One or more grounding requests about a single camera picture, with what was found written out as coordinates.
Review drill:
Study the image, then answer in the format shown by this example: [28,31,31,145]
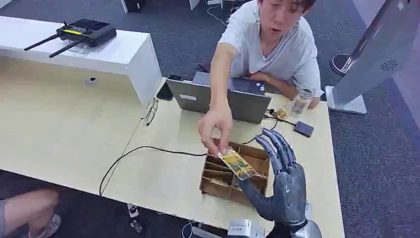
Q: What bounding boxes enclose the wooden card box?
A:
[199,138,271,208]

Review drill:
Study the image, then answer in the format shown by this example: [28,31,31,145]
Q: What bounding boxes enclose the black-rimmed glasses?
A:
[140,97,159,127]

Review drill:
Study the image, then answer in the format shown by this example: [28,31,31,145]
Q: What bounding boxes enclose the white desk shelf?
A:
[0,15,164,106]

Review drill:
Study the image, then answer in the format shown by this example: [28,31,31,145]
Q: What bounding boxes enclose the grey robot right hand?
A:
[238,127,308,228]

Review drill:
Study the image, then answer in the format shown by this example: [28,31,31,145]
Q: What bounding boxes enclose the black controller with antennas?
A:
[23,18,117,59]

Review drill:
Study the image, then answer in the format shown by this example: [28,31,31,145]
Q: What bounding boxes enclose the round black base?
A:
[329,53,354,77]

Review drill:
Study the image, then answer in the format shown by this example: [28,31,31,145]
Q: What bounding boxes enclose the black phone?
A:
[156,74,183,102]

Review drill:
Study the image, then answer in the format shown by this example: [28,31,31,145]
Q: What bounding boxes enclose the grey shoe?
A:
[28,213,62,238]

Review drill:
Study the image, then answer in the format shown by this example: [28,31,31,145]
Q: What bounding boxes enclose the grey laptop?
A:
[165,71,272,125]

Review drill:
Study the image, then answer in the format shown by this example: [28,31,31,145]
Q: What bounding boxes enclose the person's right hand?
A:
[198,104,234,158]

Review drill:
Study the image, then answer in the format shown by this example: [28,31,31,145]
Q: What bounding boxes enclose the short black hub cable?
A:
[264,108,297,127]

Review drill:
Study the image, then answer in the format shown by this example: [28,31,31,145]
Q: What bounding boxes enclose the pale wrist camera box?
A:
[227,219,266,238]

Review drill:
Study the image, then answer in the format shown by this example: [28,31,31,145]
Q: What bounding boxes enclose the clear glass jar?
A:
[290,83,316,118]

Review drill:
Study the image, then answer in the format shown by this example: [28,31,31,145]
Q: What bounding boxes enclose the small black hub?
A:
[293,120,315,138]

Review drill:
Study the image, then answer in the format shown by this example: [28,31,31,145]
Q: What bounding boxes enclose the person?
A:
[198,0,325,158]

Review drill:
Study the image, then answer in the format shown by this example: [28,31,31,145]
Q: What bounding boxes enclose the long black cable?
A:
[99,117,279,197]

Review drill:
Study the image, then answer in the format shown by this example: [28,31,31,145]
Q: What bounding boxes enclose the seated person's leg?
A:
[0,188,60,238]

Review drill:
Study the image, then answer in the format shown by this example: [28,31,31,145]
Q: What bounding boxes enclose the grey display stand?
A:
[324,0,420,116]

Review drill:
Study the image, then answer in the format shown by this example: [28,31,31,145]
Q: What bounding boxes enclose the small yellow card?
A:
[275,107,290,121]

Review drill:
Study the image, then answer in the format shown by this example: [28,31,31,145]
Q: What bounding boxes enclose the thin white cable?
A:
[206,0,231,27]

